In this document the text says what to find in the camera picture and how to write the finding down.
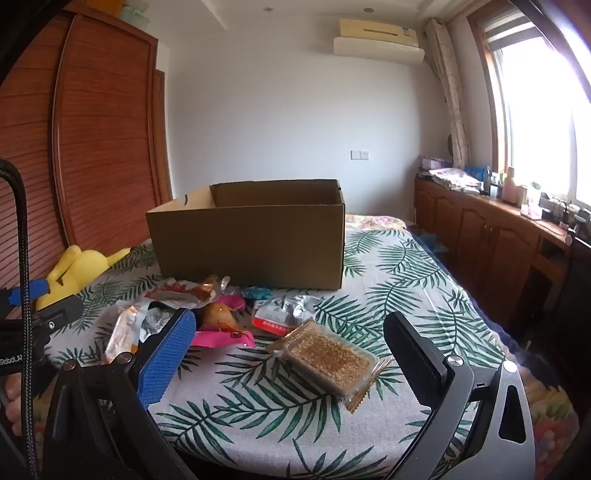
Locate person's left hand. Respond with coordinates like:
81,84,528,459
0,371,24,437

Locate orange white snack packet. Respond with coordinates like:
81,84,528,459
104,305,141,365

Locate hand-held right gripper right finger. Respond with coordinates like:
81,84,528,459
382,311,537,480

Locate folded patterned cloth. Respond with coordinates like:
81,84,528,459
429,167,485,192

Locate white silver snack packet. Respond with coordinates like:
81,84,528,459
139,302,185,343

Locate pink bottle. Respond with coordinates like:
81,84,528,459
502,166,519,204

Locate clear sesame bar packet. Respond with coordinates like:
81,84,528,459
268,318,392,413

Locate silver packet red label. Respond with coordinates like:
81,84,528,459
252,294,324,337

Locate white bottle green cap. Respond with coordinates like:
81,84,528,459
522,182,542,217

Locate pink bun packet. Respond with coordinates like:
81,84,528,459
191,295,257,349

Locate wooden slatted wardrobe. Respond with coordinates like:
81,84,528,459
0,9,174,296

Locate floral quilt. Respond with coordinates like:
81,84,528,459
345,214,580,467

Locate brown cardboard box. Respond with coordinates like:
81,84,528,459
146,179,346,291

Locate dark desk devices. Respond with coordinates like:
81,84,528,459
540,196,583,234

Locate green plastic container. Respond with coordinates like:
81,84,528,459
121,0,151,26

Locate black chair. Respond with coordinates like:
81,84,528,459
522,240,591,356

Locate black braided cable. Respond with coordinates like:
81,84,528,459
0,158,41,480

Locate wooden framed window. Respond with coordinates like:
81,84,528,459
466,0,591,208

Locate patterned beige curtain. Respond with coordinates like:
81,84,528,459
425,18,471,169

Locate teal cloth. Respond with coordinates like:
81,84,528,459
420,233,448,254

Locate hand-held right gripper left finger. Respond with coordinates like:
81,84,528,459
42,307,198,480

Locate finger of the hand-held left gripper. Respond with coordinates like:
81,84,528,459
33,295,85,331
11,278,49,305

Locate long red orange snack packet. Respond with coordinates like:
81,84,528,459
145,275,232,308

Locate white wall air conditioner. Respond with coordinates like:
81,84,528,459
333,17,424,64

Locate yellow plush toy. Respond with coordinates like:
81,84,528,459
35,245,131,311

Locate long wooden cabinet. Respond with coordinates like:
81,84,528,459
413,178,591,333

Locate yellow box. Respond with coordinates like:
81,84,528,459
65,0,125,19

